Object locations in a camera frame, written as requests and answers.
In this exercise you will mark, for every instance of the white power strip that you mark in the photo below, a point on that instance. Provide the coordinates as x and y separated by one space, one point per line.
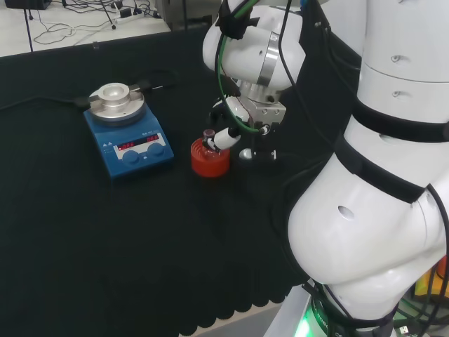
128 15

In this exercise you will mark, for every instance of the blue-base heater with steel top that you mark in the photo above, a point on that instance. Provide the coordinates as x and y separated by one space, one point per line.
140 165

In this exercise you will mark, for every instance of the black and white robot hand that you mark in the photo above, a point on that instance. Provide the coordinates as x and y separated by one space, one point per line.
238 109

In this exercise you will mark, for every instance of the clear round-bottom flask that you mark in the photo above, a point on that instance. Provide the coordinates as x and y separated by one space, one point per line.
209 133

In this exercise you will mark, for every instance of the black box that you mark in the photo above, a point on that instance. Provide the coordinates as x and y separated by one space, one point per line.
28 3

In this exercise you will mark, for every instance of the thin steel probe rod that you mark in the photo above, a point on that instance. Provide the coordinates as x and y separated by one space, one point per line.
158 86

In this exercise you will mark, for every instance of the black bench cloth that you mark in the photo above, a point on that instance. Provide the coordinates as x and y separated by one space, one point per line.
105 228

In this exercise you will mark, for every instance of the black tripod leg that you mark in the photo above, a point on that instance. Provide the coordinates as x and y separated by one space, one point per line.
28 28

